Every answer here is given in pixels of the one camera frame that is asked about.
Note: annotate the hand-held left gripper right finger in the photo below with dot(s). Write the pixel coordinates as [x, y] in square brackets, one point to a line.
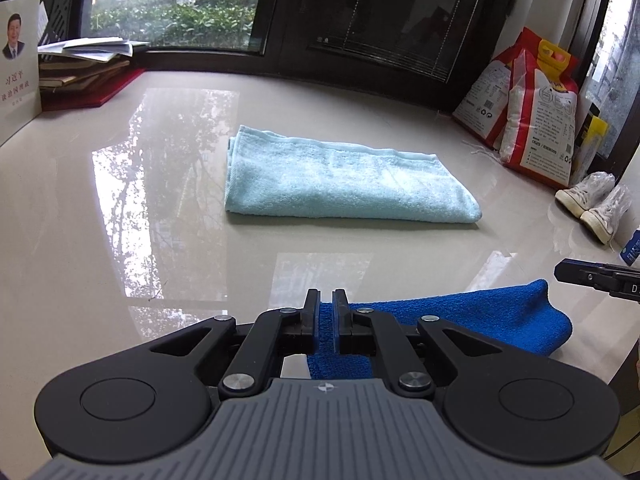
[337, 322]

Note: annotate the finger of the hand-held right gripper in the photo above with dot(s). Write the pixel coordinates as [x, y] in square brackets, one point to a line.
[582, 274]

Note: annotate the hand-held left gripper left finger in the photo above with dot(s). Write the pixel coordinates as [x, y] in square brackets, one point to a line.
[316, 322]

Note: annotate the dark blue towel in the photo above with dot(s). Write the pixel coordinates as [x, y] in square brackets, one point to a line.
[475, 310]

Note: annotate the light blue towel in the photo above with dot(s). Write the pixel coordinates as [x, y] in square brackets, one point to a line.
[345, 180]

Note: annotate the blue bottle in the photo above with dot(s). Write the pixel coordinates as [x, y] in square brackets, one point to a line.
[632, 250]

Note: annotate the white sneaker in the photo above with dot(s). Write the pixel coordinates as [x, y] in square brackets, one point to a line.
[585, 192]
[607, 212]

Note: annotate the yellow and black packet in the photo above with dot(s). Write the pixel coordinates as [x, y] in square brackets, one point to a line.
[592, 140]

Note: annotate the red and white rice bag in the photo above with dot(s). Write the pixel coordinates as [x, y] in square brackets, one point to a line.
[485, 105]

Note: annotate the side window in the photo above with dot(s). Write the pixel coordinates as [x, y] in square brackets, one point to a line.
[617, 50]

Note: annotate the red folder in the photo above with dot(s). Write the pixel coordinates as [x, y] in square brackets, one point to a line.
[95, 95]

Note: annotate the stack of brown books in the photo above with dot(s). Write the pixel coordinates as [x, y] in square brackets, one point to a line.
[80, 75]

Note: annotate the garden window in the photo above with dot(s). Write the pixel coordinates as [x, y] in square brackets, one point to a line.
[175, 5]

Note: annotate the white open booklet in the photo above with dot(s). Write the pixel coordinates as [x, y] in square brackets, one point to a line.
[90, 47]

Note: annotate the white portrait book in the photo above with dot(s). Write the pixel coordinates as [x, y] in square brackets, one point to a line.
[20, 95]

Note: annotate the black slotted file holder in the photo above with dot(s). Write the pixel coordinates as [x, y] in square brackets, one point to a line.
[57, 5]

